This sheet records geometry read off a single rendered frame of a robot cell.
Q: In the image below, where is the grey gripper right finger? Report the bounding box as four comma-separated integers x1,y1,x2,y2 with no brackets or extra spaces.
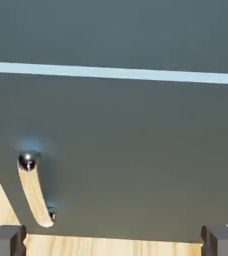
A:
200,224,228,256

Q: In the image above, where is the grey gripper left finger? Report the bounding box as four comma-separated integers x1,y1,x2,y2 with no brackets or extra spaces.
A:
0,224,28,256

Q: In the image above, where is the grey-blue cabinet door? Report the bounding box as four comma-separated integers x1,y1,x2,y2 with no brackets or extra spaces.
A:
0,0,228,76
0,71,228,245

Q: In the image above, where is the grey-blue painted cabinet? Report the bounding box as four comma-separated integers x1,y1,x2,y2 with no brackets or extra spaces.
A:
0,0,228,245

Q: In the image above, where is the curved shiny metal handle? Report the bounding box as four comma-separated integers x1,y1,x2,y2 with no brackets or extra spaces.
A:
17,151,57,229

